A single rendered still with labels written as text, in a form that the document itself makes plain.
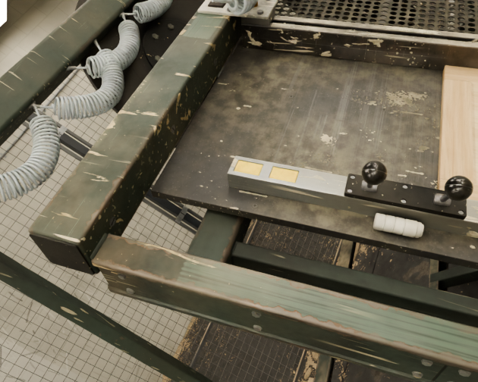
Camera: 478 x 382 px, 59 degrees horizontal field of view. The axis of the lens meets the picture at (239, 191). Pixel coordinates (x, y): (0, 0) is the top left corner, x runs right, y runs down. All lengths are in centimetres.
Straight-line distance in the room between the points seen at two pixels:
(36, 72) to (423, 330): 112
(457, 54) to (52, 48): 107
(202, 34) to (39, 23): 532
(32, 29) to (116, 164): 553
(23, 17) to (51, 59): 500
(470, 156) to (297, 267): 40
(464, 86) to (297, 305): 68
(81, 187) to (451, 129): 73
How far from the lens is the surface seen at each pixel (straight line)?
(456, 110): 104
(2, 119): 123
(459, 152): 94
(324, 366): 177
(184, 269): 69
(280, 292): 65
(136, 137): 83
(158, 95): 92
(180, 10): 183
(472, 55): 116
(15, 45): 613
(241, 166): 82
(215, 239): 81
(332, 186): 79
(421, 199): 79
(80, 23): 149
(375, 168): 67
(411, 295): 80
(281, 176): 80
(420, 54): 116
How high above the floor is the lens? 183
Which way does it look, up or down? 15 degrees down
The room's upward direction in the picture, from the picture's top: 55 degrees counter-clockwise
